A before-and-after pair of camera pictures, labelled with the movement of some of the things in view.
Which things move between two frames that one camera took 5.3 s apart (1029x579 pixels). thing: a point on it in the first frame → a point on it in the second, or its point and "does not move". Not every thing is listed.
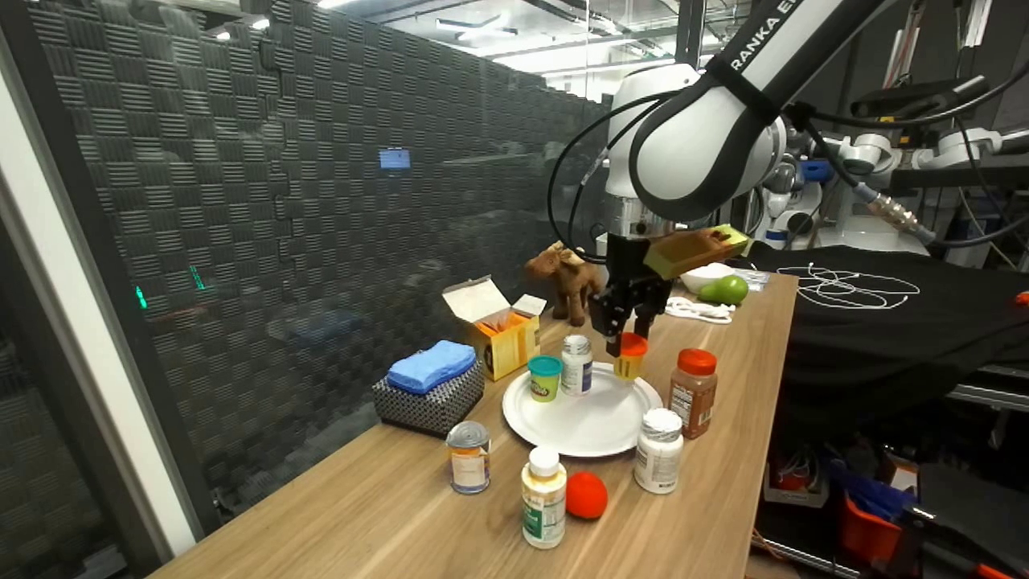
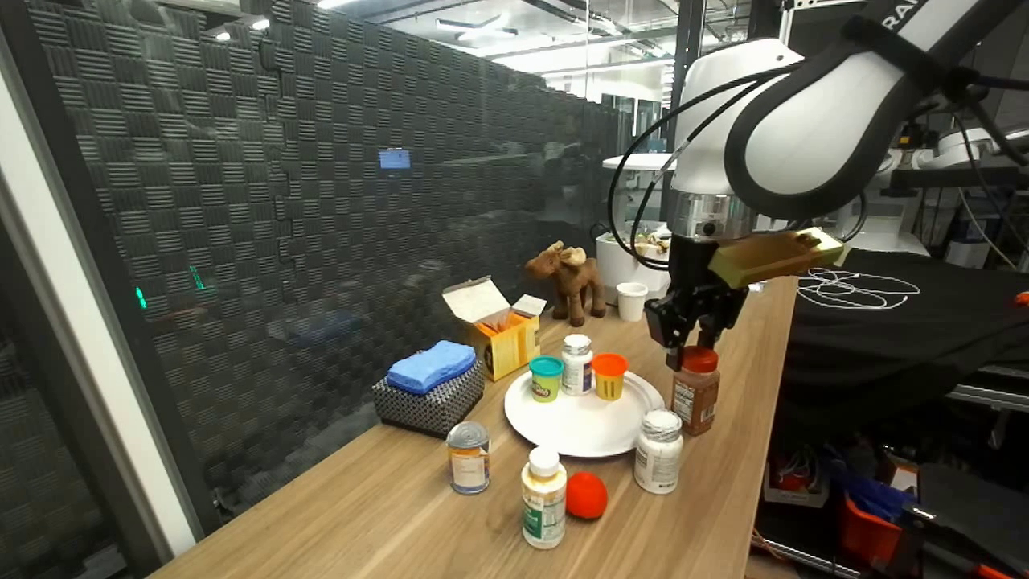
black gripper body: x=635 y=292 → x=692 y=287
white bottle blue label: x=576 y=364 does not move
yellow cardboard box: x=507 y=328 does not move
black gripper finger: x=609 y=327 → x=674 y=339
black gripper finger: x=645 y=321 → x=710 y=334
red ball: x=588 y=493 does not move
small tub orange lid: x=631 y=355 → x=609 y=376
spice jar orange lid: x=692 y=391 does not move
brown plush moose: x=566 y=279 does not move
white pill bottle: x=661 y=451 does not move
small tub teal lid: x=545 y=377 does not move
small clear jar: x=472 y=459 does not move
